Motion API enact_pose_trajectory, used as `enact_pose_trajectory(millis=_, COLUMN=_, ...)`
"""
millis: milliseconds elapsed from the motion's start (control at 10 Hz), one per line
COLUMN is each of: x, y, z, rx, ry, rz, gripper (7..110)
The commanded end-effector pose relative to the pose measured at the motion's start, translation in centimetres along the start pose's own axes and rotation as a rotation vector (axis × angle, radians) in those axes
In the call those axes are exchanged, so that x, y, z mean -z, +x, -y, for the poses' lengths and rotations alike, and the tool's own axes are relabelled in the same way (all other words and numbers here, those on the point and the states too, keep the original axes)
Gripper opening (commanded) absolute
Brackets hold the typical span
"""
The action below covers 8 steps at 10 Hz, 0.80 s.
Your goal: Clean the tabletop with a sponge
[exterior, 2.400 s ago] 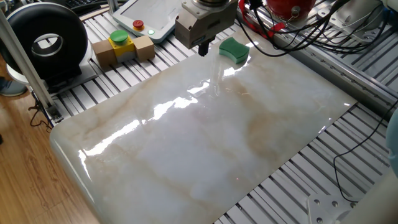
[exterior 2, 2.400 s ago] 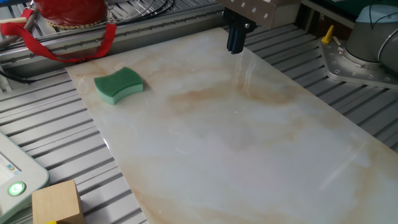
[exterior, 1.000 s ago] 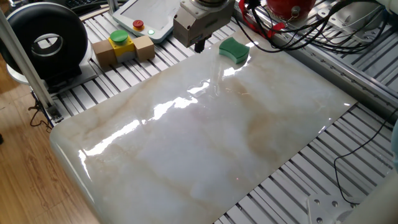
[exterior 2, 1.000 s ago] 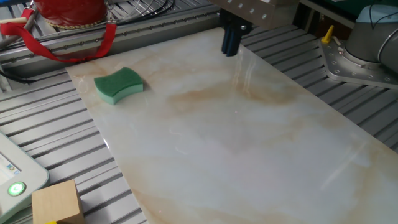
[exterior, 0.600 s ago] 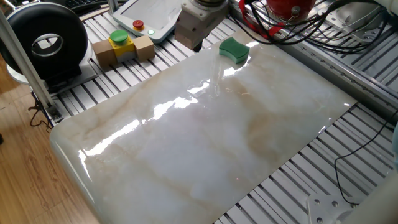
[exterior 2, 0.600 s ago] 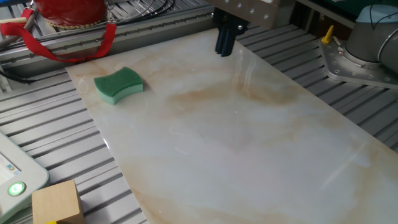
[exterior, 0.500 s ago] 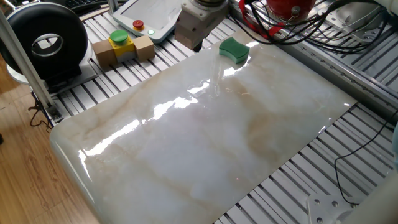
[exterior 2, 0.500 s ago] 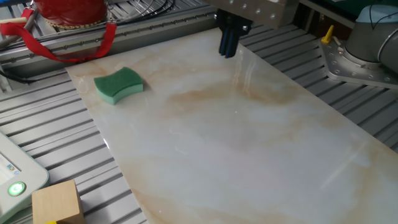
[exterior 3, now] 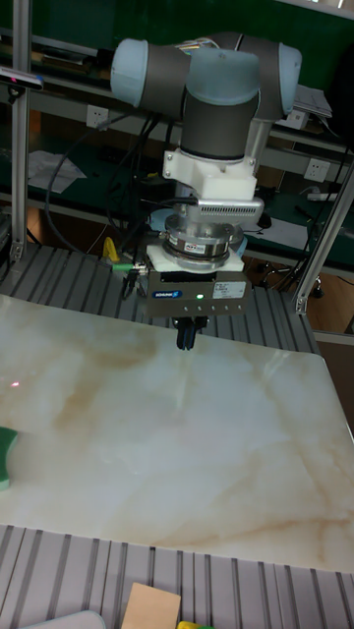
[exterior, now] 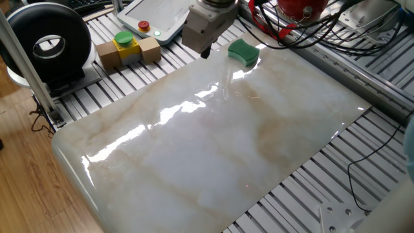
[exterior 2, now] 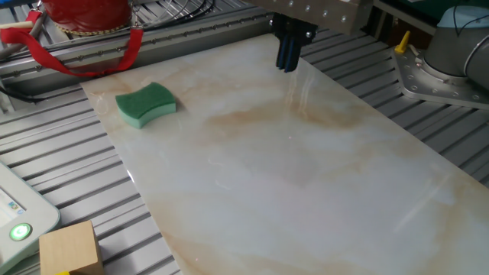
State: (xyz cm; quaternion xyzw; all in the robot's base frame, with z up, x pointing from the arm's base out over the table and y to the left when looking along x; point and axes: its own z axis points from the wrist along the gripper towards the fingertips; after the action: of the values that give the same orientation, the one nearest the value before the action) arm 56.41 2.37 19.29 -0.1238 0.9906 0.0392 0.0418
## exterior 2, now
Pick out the grey metal tube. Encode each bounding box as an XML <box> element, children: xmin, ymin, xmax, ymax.
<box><xmin>0</xmin><ymin>13</ymin><xmax>47</xmax><ymax>60</ymax></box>

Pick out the black cable under rail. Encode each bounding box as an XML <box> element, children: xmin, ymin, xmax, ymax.
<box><xmin>0</xmin><ymin>86</ymin><xmax>45</xmax><ymax>104</ymax></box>

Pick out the silver Schunk gripper body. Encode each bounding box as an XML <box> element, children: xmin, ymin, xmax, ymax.
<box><xmin>244</xmin><ymin>0</ymin><xmax>374</xmax><ymax>36</ymax></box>

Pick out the black cable bundle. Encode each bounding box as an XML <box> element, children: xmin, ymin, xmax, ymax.
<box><xmin>129</xmin><ymin>0</ymin><xmax>215</xmax><ymax>28</ymax></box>

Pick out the glossy marble pattern board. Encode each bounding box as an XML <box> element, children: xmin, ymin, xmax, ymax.
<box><xmin>80</xmin><ymin>33</ymin><xmax>489</xmax><ymax>275</ymax></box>

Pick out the light wooden block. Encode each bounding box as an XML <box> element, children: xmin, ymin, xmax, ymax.
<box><xmin>38</xmin><ymin>220</ymin><xmax>105</xmax><ymax>275</ymax></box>

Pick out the red fire extinguisher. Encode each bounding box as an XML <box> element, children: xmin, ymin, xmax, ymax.
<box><xmin>40</xmin><ymin>0</ymin><xmax>133</xmax><ymax>35</ymax></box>

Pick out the yellow plastic peg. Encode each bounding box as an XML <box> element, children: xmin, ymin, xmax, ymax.
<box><xmin>394</xmin><ymin>30</ymin><xmax>412</xmax><ymax>54</ymax></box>

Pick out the wooden handle stick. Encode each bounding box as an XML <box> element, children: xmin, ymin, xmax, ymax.
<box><xmin>0</xmin><ymin>21</ymin><xmax>34</xmax><ymax>30</ymax></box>

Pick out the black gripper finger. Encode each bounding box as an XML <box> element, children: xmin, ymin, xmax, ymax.
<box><xmin>271</xmin><ymin>13</ymin><xmax>293</xmax><ymax>72</ymax></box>
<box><xmin>285</xmin><ymin>18</ymin><xmax>318</xmax><ymax>73</ymax></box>

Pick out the red strap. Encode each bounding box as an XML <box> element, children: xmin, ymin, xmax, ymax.
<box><xmin>0</xmin><ymin>10</ymin><xmax>144</xmax><ymax>78</ymax></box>

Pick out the green sponge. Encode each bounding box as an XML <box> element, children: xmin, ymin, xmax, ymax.
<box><xmin>115</xmin><ymin>81</ymin><xmax>177</xmax><ymax>129</ymax></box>

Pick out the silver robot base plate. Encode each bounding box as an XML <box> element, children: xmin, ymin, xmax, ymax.
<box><xmin>391</xmin><ymin>45</ymin><xmax>489</xmax><ymax>111</ymax></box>

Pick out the white teach pendant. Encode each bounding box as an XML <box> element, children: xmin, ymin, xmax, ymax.
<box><xmin>0</xmin><ymin>160</ymin><xmax>62</xmax><ymax>274</ymax></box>

